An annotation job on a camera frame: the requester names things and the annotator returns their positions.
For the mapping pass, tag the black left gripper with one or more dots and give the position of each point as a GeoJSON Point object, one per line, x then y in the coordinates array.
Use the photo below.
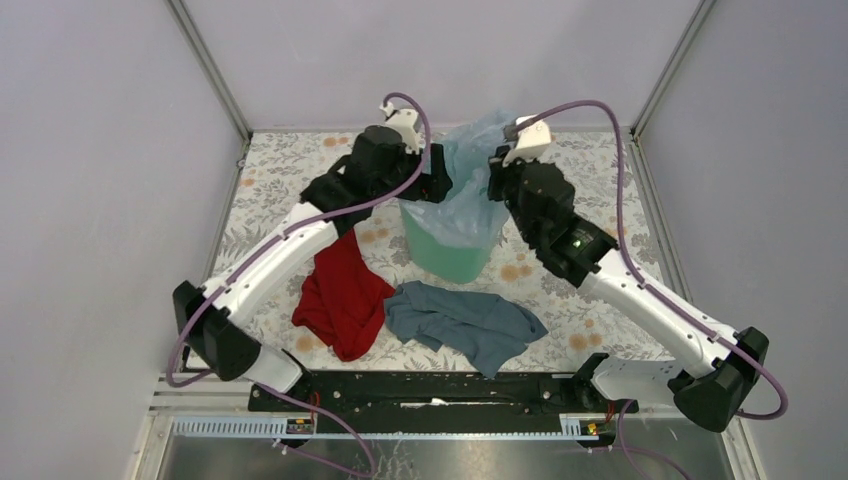
{"type": "Point", "coordinates": [431, 187]}

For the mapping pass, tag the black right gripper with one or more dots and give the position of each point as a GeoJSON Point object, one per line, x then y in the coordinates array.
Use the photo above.
{"type": "Point", "coordinates": [497, 171]}

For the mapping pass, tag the light blue plastic trash bag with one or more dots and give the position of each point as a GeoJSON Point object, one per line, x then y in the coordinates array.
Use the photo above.
{"type": "Point", "coordinates": [467, 149]}

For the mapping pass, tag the green plastic trash bin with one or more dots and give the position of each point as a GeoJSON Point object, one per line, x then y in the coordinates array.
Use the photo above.
{"type": "Point", "coordinates": [444, 255]}

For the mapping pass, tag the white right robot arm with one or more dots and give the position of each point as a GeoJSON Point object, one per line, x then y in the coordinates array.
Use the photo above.
{"type": "Point", "coordinates": [710, 373]}

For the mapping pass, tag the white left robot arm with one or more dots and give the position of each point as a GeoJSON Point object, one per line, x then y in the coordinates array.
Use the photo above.
{"type": "Point", "coordinates": [385, 162]}

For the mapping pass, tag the red cloth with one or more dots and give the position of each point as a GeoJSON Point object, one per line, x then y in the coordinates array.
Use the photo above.
{"type": "Point", "coordinates": [342, 300]}

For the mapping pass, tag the grey-blue cloth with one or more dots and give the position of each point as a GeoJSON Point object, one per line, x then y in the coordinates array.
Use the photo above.
{"type": "Point", "coordinates": [486, 328]}

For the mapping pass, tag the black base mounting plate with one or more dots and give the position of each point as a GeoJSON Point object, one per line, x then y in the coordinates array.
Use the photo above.
{"type": "Point", "coordinates": [418, 398]}

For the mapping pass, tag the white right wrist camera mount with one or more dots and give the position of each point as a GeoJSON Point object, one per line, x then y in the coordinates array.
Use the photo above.
{"type": "Point", "coordinates": [527, 138]}

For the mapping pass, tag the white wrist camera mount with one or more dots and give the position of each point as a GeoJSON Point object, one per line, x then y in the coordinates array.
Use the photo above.
{"type": "Point", "coordinates": [407, 123]}
{"type": "Point", "coordinates": [527, 138]}

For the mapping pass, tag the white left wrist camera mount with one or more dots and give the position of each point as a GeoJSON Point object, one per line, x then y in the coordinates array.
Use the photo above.
{"type": "Point", "coordinates": [407, 123]}

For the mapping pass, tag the white slotted cable duct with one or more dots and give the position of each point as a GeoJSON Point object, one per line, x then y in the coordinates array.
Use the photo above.
{"type": "Point", "coordinates": [303, 427]}

